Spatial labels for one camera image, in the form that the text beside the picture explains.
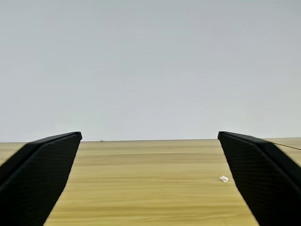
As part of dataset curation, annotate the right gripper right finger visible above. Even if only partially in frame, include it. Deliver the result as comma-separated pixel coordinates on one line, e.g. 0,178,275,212
217,131,301,226

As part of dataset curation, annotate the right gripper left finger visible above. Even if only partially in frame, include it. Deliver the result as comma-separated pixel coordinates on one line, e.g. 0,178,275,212
0,131,82,226

